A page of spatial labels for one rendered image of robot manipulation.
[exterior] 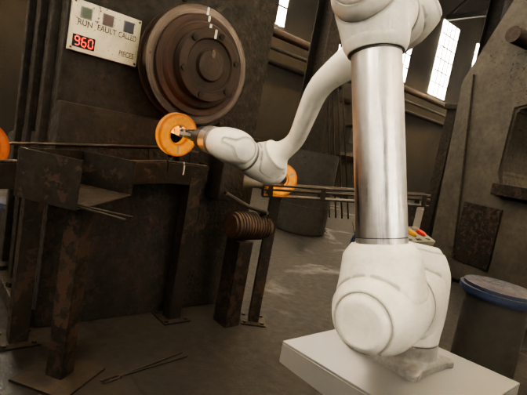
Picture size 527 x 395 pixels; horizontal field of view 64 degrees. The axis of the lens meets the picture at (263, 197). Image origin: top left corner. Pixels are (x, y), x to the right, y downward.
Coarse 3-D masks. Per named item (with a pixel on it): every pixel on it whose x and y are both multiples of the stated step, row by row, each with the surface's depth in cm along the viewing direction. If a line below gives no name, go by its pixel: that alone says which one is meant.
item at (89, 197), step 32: (32, 160) 113; (64, 160) 111; (96, 160) 138; (128, 160) 135; (32, 192) 114; (64, 192) 112; (96, 192) 132; (128, 192) 136; (64, 224) 127; (64, 256) 128; (64, 288) 129; (64, 320) 130; (64, 352) 131; (32, 384) 127; (64, 384) 130
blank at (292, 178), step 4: (288, 168) 194; (292, 168) 194; (288, 172) 194; (292, 172) 194; (288, 176) 194; (292, 176) 194; (296, 176) 195; (288, 180) 194; (292, 180) 194; (296, 180) 195; (284, 184) 197; (288, 184) 195; (292, 184) 195; (276, 188) 194; (280, 188) 194; (284, 188) 195; (288, 188) 195; (292, 188) 195; (276, 192) 195; (280, 192) 195; (284, 192) 195; (288, 192) 195
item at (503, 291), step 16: (464, 288) 181; (480, 288) 175; (496, 288) 176; (512, 288) 182; (464, 304) 185; (480, 304) 176; (496, 304) 170; (512, 304) 167; (464, 320) 182; (480, 320) 176; (496, 320) 172; (512, 320) 171; (464, 336) 181; (480, 336) 175; (496, 336) 172; (512, 336) 172; (464, 352) 180; (480, 352) 175; (496, 352) 173; (512, 352) 173; (496, 368) 173; (512, 368) 175
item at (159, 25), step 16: (160, 16) 164; (176, 16) 161; (160, 32) 158; (144, 48) 160; (240, 48) 183; (144, 64) 158; (144, 80) 164; (240, 80) 186; (160, 96) 164; (176, 112) 170; (224, 112) 184
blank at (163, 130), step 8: (160, 120) 146; (168, 120) 145; (176, 120) 147; (184, 120) 149; (192, 120) 151; (160, 128) 144; (168, 128) 146; (192, 128) 152; (160, 136) 144; (168, 136) 146; (160, 144) 146; (168, 144) 147; (176, 144) 149; (184, 144) 151; (192, 144) 153; (168, 152) 148; (176, 152) 150; (184, 152) 152
